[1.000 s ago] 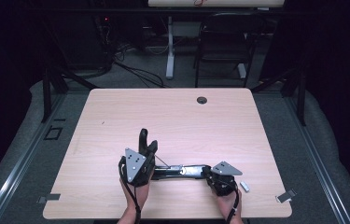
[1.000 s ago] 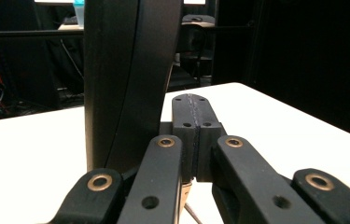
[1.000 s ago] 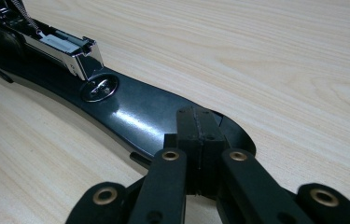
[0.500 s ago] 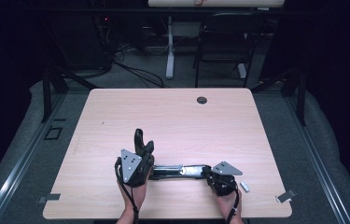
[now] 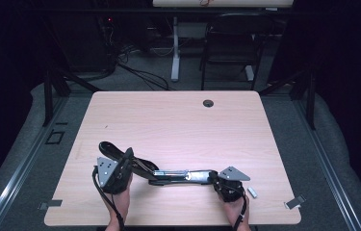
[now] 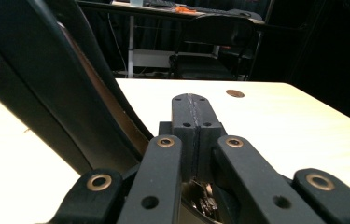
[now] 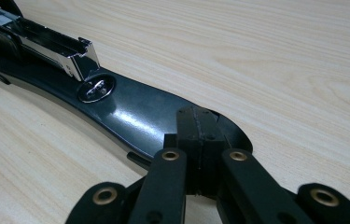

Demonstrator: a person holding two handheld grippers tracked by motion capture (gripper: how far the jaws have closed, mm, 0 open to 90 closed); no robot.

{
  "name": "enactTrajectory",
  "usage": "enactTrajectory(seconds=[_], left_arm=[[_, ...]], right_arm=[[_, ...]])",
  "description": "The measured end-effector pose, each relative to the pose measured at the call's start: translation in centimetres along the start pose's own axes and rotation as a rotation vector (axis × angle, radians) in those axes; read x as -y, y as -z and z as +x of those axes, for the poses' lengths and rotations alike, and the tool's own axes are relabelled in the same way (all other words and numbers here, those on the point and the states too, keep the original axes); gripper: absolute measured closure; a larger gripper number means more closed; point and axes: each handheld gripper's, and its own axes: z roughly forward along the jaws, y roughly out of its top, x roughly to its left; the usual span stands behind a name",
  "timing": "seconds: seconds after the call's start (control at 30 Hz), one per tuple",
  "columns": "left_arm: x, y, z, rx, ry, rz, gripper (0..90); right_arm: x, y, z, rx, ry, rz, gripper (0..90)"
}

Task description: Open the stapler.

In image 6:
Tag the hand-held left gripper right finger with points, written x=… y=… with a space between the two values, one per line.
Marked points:
x=207 y=137

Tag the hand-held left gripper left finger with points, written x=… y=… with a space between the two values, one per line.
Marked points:
x=185 y=137

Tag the dark grey stapler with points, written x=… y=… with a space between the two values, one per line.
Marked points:
x=39 y=77

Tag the brown round table disc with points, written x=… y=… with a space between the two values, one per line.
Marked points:
x=235 y=93

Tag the black chair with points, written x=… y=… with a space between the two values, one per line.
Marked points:
x=219 y=34

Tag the white desk leg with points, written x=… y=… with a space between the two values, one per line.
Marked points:
x=130 y=46

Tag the dark background desk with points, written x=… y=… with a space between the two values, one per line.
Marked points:
x=163 y=13

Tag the orange object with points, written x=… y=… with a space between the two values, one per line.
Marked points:
x=184 y=9

